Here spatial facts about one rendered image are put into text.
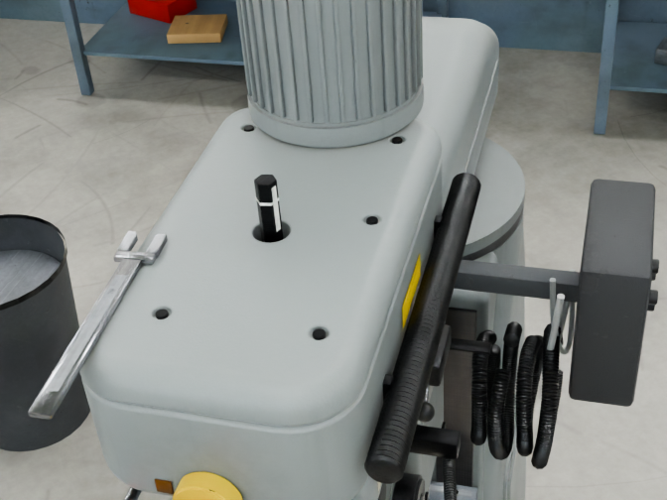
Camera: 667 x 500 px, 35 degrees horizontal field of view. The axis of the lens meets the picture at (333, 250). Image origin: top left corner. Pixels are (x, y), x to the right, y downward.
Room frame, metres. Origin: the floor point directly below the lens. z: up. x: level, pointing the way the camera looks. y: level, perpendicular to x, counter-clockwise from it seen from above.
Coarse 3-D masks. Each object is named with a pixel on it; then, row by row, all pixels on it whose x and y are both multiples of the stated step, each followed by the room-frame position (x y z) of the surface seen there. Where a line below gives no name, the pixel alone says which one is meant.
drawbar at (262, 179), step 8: (264, 176) 0.84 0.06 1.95; (272, 176) 0.84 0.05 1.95; (256, 184) 0.83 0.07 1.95; (264, 184) 0.83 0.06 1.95; (272, 184) 0.83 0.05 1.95; (256, 192) 0.83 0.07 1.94; (264, 192) 0.83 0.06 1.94; (264, 200) 0.83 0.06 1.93; (272, 200) 0.83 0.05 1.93; (264, 208) 0.83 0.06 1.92; (272, 208) 0.83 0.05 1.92; (264, 216) 0.83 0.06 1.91; (272, 216) 0.83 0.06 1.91; (280, 216) 0.83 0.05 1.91; (264, 224) 0.83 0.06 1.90; (272, 224) 0.83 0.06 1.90; (280, 224) 0.83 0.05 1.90; (264, 232) 0.83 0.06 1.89; (272, 232) 0.83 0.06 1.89; (280, 232) 0.83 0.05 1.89; (264, 240) 0.83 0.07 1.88; (272, 240) 0.83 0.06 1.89; (280, 240) 0.83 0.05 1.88
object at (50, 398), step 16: (128, 240) 0.83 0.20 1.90; (160, 240) 0.82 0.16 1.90; (128, 256) 0.80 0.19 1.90; (144, 256) 0.80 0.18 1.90; (128, 272) 0.78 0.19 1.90; (112, 288) 0.75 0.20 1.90; (128, 288) 0.76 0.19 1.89; (96, 304) 0.74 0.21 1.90; (112, 304) 0.73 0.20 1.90; (96, 320) 0.71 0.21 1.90; (80, 336) 0.69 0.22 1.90; (96, 336) 0.69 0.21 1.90; (80, 352) 0.67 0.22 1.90; (64, 368) 0.65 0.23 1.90; (80, 368) 0.66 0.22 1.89; (48, 384) 0.64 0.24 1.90; (64, 384) 0.63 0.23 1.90; (48, 400) 0.62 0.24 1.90; (32, 416) 0.61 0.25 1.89; (48, 416) 0.60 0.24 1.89
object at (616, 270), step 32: (608, 192) 1.09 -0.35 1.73; (640, 192) 1.08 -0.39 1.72; (608, 224) 1.02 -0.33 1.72; (640, 224) 1.02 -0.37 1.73; (608, 256) 0.96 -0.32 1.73; (640, 256) 0.96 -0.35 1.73; (608, 288) 0.93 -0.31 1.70; (640, 288) 0.92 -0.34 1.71; (576, 320) 0.94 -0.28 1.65; (608, 320) 0.93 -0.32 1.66; (640, 320) 0.92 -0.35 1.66; (576, 352) 0.94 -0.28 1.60; (608, 352) 0.93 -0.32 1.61; (640, 352) 0.92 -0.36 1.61; (576, 384) 0.94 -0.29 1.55; (608, 384) 0.92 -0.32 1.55
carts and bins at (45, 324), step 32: (0, 224) 2.79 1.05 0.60; (32, 224) 2.77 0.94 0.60; (0, 256) 2.74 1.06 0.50; (32, 256) 2.73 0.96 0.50; (64, 256) 2.56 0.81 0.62; (0, 288) 2.58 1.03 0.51; (32, 288) 2.57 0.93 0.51; (64, 288) 2.51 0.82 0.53; (0, 320) 2.34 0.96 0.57; (32, 320) 2.39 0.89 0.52; (64, 320) 2.48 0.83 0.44; (0, 352) 2.34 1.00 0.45; (32, 352) 2.38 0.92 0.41; (64, 352) 2.45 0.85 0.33; (0, 384) 2.35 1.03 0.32; (32, 384) 2.37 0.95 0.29; (0, 416) 2.36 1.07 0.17; (64, 416) 2.42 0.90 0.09; (32, 448) 2.37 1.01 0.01
